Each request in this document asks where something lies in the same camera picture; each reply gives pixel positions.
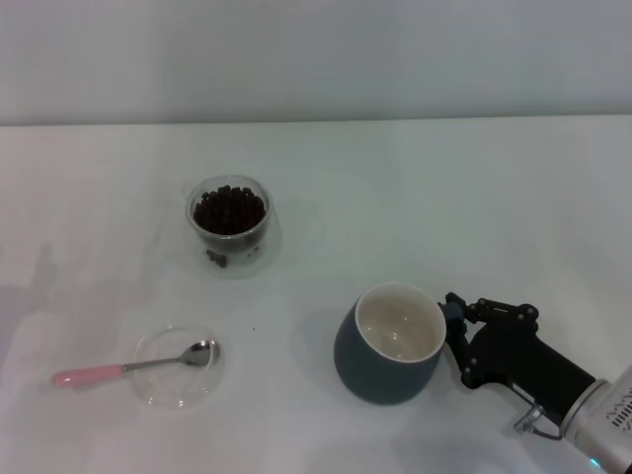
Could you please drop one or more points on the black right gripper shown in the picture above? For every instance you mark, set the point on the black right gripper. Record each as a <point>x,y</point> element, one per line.
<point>513,350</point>

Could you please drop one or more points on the dark teal ceramic mug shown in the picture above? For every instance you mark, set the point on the dark teal ceramic mug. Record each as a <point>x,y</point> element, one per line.
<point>375,380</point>

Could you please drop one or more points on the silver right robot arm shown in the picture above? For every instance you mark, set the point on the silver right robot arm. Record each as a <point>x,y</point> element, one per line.
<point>609,419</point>

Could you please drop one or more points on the clear glass cup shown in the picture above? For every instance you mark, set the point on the clear glass cup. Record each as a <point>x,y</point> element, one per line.
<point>269,247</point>

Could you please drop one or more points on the dark coffee beans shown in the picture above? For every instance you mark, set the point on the dark coffee beans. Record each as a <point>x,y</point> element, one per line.
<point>227,212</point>

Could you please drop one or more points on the clear glass saucer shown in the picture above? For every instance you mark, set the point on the clear glass saucer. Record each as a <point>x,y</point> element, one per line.
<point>173,390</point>

